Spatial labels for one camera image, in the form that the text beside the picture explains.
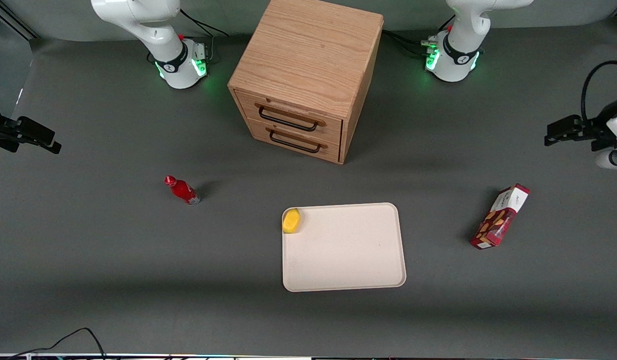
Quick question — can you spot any red cookie box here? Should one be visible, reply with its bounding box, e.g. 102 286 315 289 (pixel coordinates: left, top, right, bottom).
469 183 531 250

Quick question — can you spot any beige plastic tray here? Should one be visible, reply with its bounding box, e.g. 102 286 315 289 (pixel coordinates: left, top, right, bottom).
281 202 407 293

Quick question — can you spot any red soda bottle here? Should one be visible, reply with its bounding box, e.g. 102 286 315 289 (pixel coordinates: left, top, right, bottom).
164 175 201 206

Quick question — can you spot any wooden drawer front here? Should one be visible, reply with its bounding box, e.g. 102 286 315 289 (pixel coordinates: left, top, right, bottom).
234 90 344 146
246 119 341 163

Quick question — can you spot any yellow lemon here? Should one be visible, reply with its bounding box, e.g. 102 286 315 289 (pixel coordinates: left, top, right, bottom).
282 208 302 234

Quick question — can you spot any wooden two-drawer cabinet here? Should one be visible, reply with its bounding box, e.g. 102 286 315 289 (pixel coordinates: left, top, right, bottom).
227 0 384 165

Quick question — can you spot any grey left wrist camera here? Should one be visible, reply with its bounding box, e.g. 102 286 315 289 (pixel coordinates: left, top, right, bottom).
595 149 617 172

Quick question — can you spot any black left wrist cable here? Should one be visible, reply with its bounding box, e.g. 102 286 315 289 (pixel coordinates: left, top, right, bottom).
581 60 617 123

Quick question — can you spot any black left arm base cable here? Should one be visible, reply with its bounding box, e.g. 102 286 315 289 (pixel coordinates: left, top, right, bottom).
382 30 434 46
396 37 437 57

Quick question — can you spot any black arm base cable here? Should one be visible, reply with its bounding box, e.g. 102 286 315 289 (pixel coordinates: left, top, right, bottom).
180 7 230 38
396 37 437 57
382 30 434 46

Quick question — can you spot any black cable at table edge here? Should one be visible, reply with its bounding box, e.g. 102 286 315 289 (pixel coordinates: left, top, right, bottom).
8 327 107 360

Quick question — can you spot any black right arm base cable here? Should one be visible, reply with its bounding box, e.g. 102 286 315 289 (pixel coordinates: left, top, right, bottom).
180 7 230 38

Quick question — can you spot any black metal drawer handle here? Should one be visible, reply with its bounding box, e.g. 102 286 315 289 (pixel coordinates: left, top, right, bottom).
266 127 327 154
255 102 326 133

